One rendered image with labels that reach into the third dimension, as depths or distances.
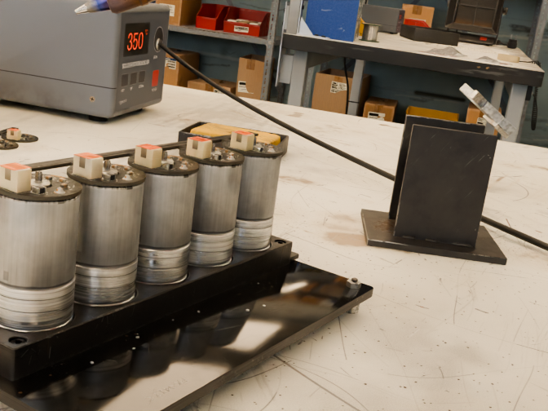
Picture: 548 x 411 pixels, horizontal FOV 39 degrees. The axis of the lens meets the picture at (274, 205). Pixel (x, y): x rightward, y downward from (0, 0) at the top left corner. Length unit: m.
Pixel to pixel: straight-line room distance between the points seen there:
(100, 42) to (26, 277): 0.42
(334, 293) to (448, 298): 0.07
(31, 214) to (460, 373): 0.16
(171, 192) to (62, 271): 0.05
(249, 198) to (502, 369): 0.12
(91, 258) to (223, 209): 0.06
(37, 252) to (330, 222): 0.25
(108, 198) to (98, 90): 0.40
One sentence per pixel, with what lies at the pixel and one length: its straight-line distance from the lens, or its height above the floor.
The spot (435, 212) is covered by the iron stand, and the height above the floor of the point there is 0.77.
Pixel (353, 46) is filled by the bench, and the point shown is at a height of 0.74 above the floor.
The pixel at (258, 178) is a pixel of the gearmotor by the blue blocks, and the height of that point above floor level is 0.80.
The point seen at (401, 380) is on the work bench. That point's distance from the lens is 0.28.
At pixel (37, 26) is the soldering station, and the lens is 0.67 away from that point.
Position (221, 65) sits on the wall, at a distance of 5.04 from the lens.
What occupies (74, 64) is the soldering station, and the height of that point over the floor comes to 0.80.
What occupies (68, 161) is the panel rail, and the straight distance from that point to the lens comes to 0.27.
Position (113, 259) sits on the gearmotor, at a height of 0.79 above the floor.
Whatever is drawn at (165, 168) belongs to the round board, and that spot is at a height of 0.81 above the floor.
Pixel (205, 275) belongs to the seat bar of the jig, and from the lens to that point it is 0.29.
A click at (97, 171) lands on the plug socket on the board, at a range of 0.25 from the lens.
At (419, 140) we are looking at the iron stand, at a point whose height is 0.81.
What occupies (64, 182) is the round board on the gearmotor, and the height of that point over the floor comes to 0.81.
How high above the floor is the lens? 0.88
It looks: 16 degrees down
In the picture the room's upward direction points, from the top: 8 degrees clockwise
